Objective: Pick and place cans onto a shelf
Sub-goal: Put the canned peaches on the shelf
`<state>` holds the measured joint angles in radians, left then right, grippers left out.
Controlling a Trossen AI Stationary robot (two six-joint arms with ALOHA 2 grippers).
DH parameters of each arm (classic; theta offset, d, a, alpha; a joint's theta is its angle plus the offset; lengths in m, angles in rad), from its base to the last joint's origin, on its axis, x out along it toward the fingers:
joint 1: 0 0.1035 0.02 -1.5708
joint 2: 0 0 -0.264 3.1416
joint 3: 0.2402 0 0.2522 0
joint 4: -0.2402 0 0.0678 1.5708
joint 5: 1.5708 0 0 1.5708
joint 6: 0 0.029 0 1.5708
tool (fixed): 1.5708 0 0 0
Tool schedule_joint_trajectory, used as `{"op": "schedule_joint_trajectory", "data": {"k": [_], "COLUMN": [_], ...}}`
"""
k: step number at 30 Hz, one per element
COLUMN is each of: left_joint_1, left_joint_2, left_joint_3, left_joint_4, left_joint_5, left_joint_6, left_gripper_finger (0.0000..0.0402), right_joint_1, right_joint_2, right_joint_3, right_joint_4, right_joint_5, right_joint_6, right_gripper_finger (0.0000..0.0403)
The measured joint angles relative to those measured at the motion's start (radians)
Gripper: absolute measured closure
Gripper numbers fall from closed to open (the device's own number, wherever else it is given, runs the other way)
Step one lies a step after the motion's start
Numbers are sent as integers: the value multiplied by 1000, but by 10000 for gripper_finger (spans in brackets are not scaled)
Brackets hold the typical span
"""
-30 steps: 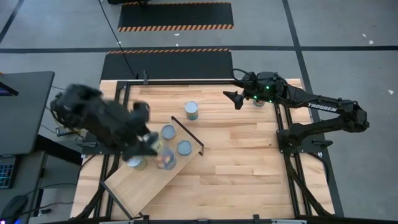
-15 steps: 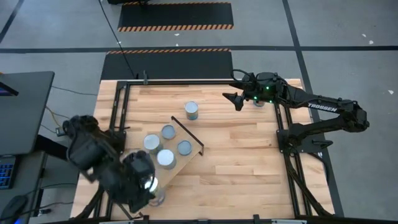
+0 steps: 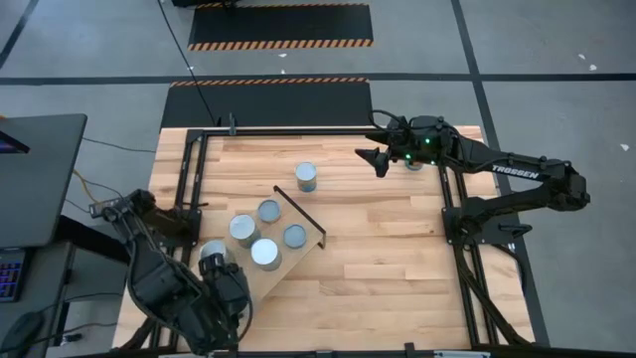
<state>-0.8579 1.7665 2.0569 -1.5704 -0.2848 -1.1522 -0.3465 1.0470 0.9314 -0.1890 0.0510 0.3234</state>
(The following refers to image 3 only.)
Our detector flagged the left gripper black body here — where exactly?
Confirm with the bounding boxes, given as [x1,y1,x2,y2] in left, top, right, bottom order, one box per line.
[203,270,252,344]

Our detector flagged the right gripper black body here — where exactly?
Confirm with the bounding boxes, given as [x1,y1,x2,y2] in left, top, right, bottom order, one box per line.
[390,116,461,168]

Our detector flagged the cherries can teal yellow label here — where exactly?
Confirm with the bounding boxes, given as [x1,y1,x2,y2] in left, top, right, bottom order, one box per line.
[228,213,261,249]
[249,237,283,272]

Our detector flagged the mushrooms can yellow orange label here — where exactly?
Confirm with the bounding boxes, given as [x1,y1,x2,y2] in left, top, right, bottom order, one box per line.
[256,198,282,224]

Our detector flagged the tuna fish can green label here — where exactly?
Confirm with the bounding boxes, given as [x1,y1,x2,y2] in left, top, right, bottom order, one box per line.
[282,223,309,251]

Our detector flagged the black hazard-striped floor mat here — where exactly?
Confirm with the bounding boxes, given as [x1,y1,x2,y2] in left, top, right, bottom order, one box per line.
[159,77,376,128]
[187,2,375,52]

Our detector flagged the black power adapter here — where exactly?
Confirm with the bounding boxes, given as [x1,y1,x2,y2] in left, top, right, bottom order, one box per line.
[89,197,125,219]

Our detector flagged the black desk leg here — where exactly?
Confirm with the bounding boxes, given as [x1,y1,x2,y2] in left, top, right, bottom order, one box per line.
[53,214,133,265]

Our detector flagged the backlit keyboard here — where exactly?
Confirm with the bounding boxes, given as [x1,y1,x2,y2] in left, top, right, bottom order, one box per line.
[0,248,26,303]

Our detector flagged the black computer mouse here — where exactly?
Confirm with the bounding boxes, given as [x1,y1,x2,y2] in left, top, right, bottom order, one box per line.
[0,311,45,357]

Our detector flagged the computer monitor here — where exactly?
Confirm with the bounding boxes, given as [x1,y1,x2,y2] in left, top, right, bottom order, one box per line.
[0,130,30,155]

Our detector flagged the wooden shelf black metal frame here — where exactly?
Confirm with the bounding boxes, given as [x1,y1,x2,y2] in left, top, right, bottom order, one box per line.
[159,184,328,352]

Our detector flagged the grey floor cable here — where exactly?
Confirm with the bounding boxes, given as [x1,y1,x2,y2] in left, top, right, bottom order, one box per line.
[81,136,156,154]

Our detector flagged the yellow cable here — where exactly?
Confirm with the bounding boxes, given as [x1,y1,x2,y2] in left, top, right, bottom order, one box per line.
[73,169,125,213]

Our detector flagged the black floor cable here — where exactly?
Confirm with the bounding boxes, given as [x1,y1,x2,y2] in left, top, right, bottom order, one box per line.
[156,0,220,126]

